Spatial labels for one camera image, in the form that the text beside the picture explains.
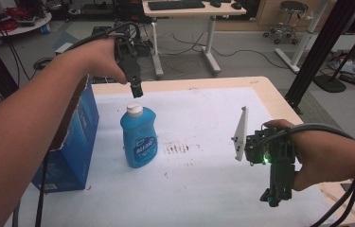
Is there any person's right hand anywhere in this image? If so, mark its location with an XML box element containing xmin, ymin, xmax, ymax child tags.
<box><xmin>263</xmin><ymin>118</ymin><xmax>351</xmax><ymax>192</ymax></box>

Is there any blue cardboard box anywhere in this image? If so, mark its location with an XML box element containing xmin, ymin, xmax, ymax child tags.
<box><xmin>30</xmin><ymin>74</ymin><xmax>100</xmax><ymax>194</ymax></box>

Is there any grey right gripper cable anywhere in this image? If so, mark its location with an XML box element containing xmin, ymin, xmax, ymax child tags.
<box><xmin>259</xmin><ymin>122</ymin><xmax>355</xmax><ymax>227</ymax></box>

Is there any white standing desk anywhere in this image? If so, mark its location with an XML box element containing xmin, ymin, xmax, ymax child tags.
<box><xmin>141</xmin><ymin>0</ymin><xmax>248</xmax><ymax>79</ymax></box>

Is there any person's left hand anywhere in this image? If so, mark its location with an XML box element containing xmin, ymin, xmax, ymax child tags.
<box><xmin>76</xmin><ymin>37</ymin><xmax>129</xmax><ymax>85</ymax></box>

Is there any light wooden table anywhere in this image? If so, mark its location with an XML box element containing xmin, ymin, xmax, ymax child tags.
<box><xmin>4</xmin><ymin>76</ymin><xmax>355</xmax><ymax>227</ymax></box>

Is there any black keyboard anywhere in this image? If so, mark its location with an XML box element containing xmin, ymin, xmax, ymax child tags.
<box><xmin>147</xmin><ymin>0</ymin><xmax>206</xmax><ymax>11</ymax></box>

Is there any black metal frame post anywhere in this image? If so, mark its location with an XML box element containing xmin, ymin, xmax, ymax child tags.
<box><xmin>284</xmin><ymin>0</ymin><xmax>355</xmax><ymax>115</ymax></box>

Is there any black round stool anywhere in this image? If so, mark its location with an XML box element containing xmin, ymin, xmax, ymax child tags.
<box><xmin>262</xmin><ymin>0</ymin><xmax>309</xmax><ymax>45</ymax></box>

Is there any black floor cable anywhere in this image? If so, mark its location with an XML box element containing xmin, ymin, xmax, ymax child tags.
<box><xmin>165</xmin><ymin>30</ymin><xmax>291</xmax><ymax>71</ymax></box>

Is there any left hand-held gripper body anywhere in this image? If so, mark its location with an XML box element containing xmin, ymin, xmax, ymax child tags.
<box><xmin>114</xmin><ymin>31</ymin><xmax>142</xmax><ymax>91</ymax></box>

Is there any blue bottle with white cap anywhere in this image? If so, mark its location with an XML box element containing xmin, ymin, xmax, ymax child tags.
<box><xmin>119</xmin><ymin>101</ymin><xmax>159</xmax><ymax>169</ymax></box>

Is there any red coiled cable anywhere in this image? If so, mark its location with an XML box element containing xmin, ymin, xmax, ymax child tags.
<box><xmin>0</xmin><ymin>7</ymin><xmax>29</xmax><ymax>33</ymax></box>

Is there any white table mat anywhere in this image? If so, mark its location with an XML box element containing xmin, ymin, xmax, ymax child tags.
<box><xmin>5</xmin><ymin>86</ymin><xmax>335</xmax><ymax>227</ymax></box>

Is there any black stand with round base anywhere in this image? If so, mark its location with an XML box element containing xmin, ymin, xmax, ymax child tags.
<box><xmin>312</xmin><ymin>12</ymin><xmax>355</xmax><ymax>94</ymax></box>

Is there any white desk leg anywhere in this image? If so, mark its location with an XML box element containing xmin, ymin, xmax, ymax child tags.
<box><xmin>274</xmin><ymin>0</ymin><xmax>335</xmax><ymax>75</ymax></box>

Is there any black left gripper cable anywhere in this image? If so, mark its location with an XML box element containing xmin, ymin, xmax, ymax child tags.
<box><xmin>34</xmin><ymin>21</ymin><xmax>142</xmax><ymax>227</ymax></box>

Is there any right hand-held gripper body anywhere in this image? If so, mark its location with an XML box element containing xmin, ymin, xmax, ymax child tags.
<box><xmin>231</xmin><ymin>105</ymin><xmax>296</xmax><ymax>194</ymax></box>

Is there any round white table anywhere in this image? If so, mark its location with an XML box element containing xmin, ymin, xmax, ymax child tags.
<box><xmin>0</xmin><ymin>10</ymin><xmax>53</xmax><ymax>38</ymax></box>

